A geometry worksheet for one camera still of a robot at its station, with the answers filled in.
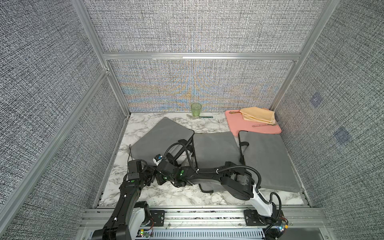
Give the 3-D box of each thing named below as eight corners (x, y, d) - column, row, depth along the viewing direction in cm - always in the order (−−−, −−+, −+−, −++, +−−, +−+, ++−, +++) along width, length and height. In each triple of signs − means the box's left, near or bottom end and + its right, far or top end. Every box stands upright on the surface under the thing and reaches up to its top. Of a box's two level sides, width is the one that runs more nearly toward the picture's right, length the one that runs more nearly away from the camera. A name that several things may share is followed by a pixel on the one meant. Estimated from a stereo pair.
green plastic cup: (190, 116, 121) (190, 108, 113) (192, 109, 126) (192, 101, 119) (199, 117, 120) (199, 109, 113) (200, 110, 125) (201, 102, 118)
